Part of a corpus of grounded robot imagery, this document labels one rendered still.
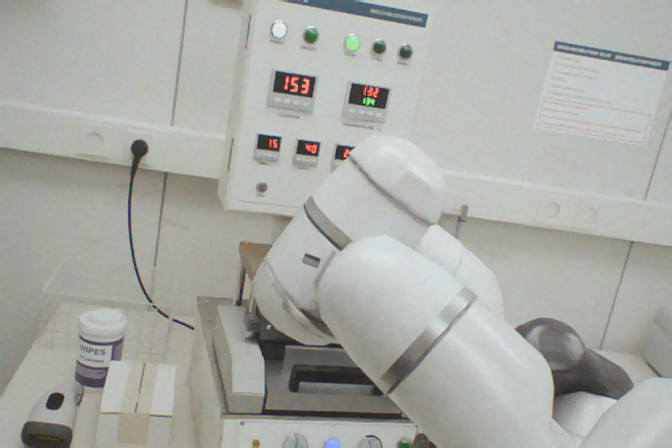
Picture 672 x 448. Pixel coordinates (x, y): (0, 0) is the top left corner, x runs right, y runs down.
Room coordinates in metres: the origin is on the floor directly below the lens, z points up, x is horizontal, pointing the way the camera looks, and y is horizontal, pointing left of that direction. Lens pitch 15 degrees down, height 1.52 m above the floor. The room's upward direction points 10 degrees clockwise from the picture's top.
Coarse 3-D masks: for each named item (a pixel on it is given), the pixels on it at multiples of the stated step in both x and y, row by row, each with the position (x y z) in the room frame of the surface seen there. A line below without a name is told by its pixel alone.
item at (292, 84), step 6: (282, 78) 1.34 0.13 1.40; (288, 78) 1.34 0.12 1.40; (294, 78) 1.35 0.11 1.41; (300, 78) 1.35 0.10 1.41; (306, 78) 1.35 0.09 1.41; (282, 84) 1.34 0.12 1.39; (288, 84) 1.34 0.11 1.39; (294, 84) 1.35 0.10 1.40; (300, 84) 1.35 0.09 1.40; (306, 84) 1.35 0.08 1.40; (282, 90) 1.34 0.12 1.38; (288, 90) 1.34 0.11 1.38; (294, 90) 1.35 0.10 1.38; (300, 90) 1.35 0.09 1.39; (306, 90) 1.35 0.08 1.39
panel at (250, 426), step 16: (240, 432) 1.01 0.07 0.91; (256, 432) 1.02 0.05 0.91; (272, 432) 1.03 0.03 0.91; (288, 432) 1.04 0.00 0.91; (304, 432) 1.04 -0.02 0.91; (320, 432) 1.05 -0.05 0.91; (336, 432) 1.06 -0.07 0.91; (352, 432) 1.07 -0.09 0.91; (368, 432) 1.07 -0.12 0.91; (384, 432) 1.08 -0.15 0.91; (400, 432) 1.09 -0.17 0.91; (416, 432) 1.10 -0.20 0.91
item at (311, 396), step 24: (264, 360) 1.14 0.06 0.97; (288, 360) 1.11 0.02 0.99; (312, 360) 1.13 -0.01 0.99; (336, 360) 1.14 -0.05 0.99; (312, 384) 1.08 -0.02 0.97; (336, 384) 1.10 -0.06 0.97; (288, 408) 1.04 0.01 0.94; (312, 408) 1.06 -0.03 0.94; (336, 408) 1.07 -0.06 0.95; (360, 408) 1.08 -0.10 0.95; (384, 408) 1.09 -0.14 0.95
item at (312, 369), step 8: (296, 368) 1.05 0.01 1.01; (304, 368) 1.05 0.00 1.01; (312, 368) 1.06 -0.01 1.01; (320, 368) 1.06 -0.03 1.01; (328, 368) 1.07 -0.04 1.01; (336, 368) 1.07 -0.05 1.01; (344, 368) 1.08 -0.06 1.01; (352, 368) 1.08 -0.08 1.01; (360, 368) 1.09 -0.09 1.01; (296, 376) 1.05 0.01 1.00; (304, 376) 1.05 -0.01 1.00; (312, 376) 1.05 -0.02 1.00; (320, 376) 1.06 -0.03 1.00; (328, 376) 1.06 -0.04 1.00; (336, 376) 1.06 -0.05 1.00; (344, 376) 1.07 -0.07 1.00; (352, 376) 1.07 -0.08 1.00; (360, 376) 1.08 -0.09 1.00; (288, 384) 1.06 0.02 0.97; (296, 384) 1.05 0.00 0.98; (352, 384) 1.08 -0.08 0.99; (360, 384) 1.08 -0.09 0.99; (368, 384) 1.08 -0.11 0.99; (376, 392) 1.09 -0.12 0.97
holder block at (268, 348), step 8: (256, 336) 1.21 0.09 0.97; (264, 344) 1.15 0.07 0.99; (272, 344) 1.15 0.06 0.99; (280, 344) 1.15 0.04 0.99; (288, 344) 1.16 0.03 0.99; (296, 344) 1.16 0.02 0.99; (328, 344) 1.19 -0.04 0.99; (264, 352) 1.15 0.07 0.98; (272, 352) 1.15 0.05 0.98; (280, 352) 1.15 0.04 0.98
